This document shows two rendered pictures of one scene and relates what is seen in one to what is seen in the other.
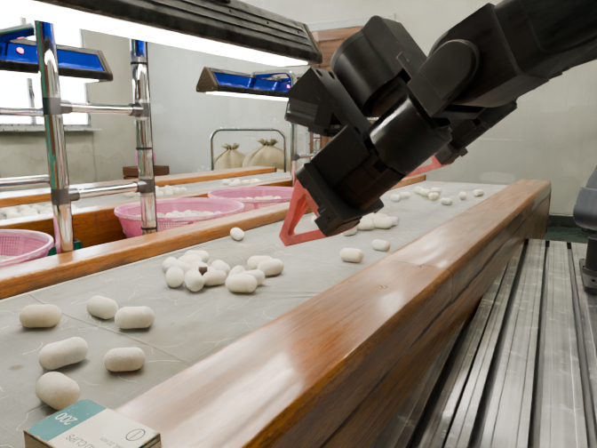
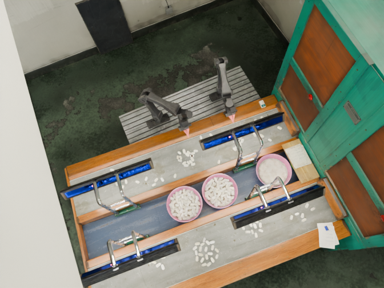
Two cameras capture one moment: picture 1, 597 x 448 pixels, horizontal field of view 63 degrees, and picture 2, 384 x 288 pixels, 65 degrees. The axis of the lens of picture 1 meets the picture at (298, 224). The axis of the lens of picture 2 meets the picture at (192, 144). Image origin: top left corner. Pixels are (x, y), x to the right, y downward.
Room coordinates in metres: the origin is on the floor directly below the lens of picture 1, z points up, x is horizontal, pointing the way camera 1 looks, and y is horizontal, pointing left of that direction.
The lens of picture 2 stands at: (1.48, 0.50, 2.97)
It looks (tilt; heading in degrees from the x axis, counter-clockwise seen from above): 68 degrees down; 225
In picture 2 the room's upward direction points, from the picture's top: 8 degrees counter-clockwise
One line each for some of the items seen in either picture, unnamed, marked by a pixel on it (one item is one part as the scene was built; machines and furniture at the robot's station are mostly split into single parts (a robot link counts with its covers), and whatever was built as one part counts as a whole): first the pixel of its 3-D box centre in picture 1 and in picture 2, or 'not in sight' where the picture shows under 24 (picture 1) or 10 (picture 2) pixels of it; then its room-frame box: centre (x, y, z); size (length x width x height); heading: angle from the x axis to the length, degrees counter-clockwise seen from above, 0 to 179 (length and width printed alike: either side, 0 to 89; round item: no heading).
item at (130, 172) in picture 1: (147, 176); not in sight; (6.44, 2.02, 0.32); 0.42 x 0.42 x 0.64; 62
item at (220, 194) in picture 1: (260, 210); (184, 204); (1.25, 0.10, 0.72); 0.27 x 0.27 x 0.10
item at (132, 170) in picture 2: not in sight; (107, 177); (1.46, -0.36, 1.08); 0.62 x 0.08 x 0.07; 148
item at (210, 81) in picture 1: (266, 86); (130, 262); (1.75, 0.11, 1.08); 0.62 x 0.08 x 0.07; 148
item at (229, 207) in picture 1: (181, 228); (219, 191); (1.01, 0.25, 0.72); 0.27 x 0.27 x 0.10
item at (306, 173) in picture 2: not in sight; (300, 160); (0.46, 0.60, 0.77); 0.33 x 0.15 x 0.01; 58
